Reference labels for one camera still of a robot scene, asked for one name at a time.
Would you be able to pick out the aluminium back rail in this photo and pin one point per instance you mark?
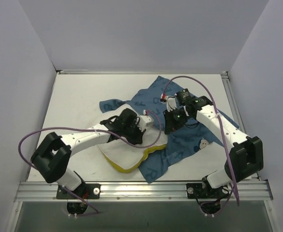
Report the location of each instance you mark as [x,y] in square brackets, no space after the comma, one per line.
[72,71]

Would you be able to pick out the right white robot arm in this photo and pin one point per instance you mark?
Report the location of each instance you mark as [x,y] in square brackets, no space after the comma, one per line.
[205,112]

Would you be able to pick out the white pillow with yellow edge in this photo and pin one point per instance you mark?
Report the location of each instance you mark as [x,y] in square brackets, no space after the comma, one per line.
[125,158]

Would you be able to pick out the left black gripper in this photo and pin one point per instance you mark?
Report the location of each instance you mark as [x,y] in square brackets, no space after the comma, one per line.
[134,135]

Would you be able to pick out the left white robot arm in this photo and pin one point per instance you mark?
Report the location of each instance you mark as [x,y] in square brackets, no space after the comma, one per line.
[52,156]

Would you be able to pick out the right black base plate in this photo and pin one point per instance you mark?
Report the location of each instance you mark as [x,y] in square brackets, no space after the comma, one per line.
[200,191]

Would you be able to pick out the blue cartoon print pillowcase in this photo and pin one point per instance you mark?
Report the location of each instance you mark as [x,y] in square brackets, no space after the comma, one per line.
[180,144]

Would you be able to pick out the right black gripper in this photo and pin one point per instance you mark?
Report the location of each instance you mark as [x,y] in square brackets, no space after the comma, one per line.
[171,126]

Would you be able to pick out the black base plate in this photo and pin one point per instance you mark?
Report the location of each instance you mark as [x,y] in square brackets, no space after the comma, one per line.
[85,191]
[200,191]

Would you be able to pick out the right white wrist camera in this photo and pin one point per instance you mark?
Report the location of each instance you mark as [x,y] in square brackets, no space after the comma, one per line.
[171,103]

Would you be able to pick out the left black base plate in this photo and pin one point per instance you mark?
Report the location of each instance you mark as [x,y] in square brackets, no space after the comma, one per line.
[85,191]

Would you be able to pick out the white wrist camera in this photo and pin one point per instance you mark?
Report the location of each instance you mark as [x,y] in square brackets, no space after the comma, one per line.
[171,103]
[145,121]

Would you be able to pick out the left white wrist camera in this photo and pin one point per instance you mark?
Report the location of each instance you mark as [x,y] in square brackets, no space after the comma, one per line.
[145,121]

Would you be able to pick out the aluminium front rail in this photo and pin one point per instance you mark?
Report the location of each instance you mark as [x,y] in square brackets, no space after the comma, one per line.
[252,190]

